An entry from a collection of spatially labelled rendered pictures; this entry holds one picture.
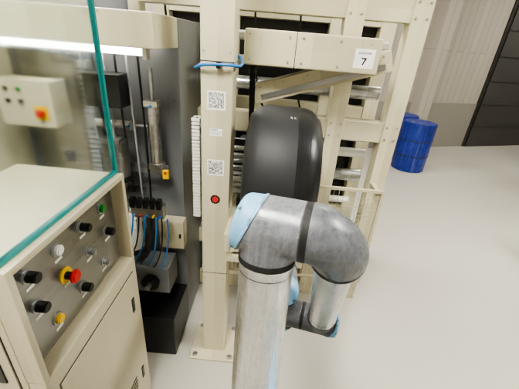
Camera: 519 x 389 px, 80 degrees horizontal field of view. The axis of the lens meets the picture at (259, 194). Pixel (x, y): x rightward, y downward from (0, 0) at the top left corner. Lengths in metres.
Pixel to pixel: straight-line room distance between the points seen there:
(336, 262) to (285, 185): 0.65
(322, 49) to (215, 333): 1.64
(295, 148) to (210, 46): 0.50
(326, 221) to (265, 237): 0.11
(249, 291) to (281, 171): 0.63
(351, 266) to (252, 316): 0.22
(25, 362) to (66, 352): 0.13
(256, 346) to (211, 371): 1.39
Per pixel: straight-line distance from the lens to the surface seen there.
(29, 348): 0.99
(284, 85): 1.68
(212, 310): 1.90
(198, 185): 1.46
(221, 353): 2.14
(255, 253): 0.57
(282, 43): 1.53
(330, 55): 1.55
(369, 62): 1.59
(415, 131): 5.40
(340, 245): 0.55
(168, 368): 2.12
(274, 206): 0.55
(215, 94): 1.31
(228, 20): 1.28
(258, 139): 1.20
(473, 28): 7.41
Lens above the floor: 1.74
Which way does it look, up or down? 26 degrees down
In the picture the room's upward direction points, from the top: 5 degrees clockwise
